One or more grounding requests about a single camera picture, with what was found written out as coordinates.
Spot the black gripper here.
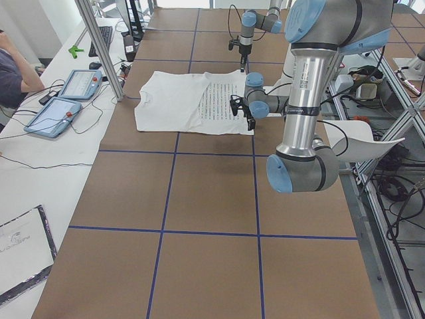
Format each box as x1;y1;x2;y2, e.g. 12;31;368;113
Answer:
239;100;256;131
239;43;252;72

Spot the white long-sleeve printed shirt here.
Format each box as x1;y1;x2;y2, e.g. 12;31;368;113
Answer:
134;70;254;135

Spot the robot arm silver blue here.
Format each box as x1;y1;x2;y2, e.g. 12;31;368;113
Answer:
238;1;393;193
236;1;282;72

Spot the white plastic chair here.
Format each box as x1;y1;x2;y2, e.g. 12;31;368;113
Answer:
324;120;405;163

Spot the black power adapter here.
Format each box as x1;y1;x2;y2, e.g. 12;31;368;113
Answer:
123;34;137;62

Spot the black keyboard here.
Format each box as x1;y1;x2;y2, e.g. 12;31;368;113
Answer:
88;26;114;57

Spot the black computer mouse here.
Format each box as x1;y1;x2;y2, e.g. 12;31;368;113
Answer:
88;62;102;70

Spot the blue teach pendant far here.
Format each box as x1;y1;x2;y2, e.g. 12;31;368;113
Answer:
58;70;102;101

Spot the blue teach pendant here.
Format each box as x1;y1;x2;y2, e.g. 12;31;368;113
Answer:
58;70;102;101
24;97;82;138

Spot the green plastic clamp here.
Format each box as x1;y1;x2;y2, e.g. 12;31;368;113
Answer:
68;45;84;59

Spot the blue teach pendant near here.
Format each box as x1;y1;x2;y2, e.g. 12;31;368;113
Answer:
24;97;82;138

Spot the seated person dark shirt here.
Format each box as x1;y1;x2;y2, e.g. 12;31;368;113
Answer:
1;31;45;110

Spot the white board black border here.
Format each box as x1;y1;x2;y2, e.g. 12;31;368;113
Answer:
1;205;57;305

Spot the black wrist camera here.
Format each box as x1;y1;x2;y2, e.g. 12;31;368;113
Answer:
228;39;240;51
230;94;244;116

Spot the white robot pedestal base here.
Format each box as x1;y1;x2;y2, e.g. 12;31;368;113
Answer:
274;47;295;87

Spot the aluminium frame post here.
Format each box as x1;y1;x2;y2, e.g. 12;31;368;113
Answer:
74;0;124;102

